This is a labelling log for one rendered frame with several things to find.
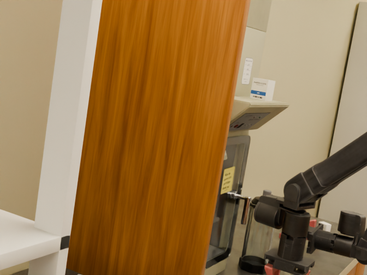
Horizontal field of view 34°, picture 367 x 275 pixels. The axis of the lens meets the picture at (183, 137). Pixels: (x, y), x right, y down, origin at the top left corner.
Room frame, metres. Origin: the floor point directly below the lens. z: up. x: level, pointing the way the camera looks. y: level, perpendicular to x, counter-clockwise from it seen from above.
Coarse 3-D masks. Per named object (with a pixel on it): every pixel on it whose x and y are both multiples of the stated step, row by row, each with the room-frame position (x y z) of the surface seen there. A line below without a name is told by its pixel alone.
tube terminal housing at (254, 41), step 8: (248, 32) 1.75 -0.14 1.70; (256, 32) 1.80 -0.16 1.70; (264, 32) 1.85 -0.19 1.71; (248, 40) 1.75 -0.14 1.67; (256, 40) 1.81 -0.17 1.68; (264, 40) 1.86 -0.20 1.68; (248, 48) 1.76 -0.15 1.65; (256, 48) 1.81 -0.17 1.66; (248, 56) 1.77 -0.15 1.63; (256, 56) 1.82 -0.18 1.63; (240, 64) 1.73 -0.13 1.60; (256, 64) 1.83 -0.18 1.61; (240, 72) 1.74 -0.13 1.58; (256, 72) 1.84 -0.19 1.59; (240, 80) 1.75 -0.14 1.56; (240, 88) 1.75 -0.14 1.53; (248, 88) 1.81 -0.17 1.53; (248, 96) 1.82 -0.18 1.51; (216, 264) 1.80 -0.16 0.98; (224, 264) 1.86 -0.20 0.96; (208, 272) 1.75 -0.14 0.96; (216, 272) 1.81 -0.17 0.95
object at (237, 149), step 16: (240, 144) 1.79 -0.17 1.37; (224, 160) 1.70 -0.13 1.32; (240, 160) 1.81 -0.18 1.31; (240, 176) 1.83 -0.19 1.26; (240, 192) 1.85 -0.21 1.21; (224, 208) 1.76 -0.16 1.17; (224, 224) 1.77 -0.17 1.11; (224, 240) 1.79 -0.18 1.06; (208, 256) 1.70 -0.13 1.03; (224, 256) 1.81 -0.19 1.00
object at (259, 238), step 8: (248, 224) 1.90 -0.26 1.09; (256, 224) 1.88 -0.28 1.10; (248, 232) 1.90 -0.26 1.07; (256, 232) 1.88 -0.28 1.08; (264, 232) 1.88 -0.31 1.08; (272, 232) 1.89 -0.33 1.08; (248, 240) 1.89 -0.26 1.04; (256, 240) 1.88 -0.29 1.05; (264, 240) 1.88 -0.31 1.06; (272, 240) 1.90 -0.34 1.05; (248, 248) 1.89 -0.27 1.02; (256, 248) 1.88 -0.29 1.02; (264, 248) 1.88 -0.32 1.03; (248, 256) 1.88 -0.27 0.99; (256, 256) 1.87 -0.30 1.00; (256, 264) 1.87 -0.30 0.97; (264, 264) 1.88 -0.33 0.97
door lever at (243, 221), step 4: (236, 192) 1.81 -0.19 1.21; (236, 196) 1.81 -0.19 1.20; (240, 196) 1.80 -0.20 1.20; (244, 196) 1.80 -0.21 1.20; (248, 196) 1.79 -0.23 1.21; (248, 200) 1.79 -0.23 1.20; (244, 204) 1.79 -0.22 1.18; (248, 204) 1.79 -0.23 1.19; (244, 208) 1.79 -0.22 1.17; (248, 208) 1.79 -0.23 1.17; (244, 212) 1.79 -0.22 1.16; (244, 216) 1.79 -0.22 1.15; (244, 220) 1.79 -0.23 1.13; (244, 224) 1.79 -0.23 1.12
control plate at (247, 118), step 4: (268, 112) 1.72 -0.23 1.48; (244, 116) 1.59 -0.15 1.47; (248, 116) 1.62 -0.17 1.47; (252, 116) 1.65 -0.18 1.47; (256, 116) 1.68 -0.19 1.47; (264, 116) 1.74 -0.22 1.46; (236, 120) 1.58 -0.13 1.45; (240, 120) 1.61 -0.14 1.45; (244, 120) 1.63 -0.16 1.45; (248, 120) 1.66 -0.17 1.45; (252, 120) 1.69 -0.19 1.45; (256, 120) 1.72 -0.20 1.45; (260, 120) 1.75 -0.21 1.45; (232, 124) 1.60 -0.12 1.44; (236, 124) 1.63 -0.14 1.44; (240, 124) 1.66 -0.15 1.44; (244, 124) 1.68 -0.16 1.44; (252, 124) 1.75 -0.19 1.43; (232, 128) 1.64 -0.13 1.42; (236, 128) 1.67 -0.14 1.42; (240, 128) 1.70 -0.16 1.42; (244, 128) 1.73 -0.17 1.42; (248, 128) 1.76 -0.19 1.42
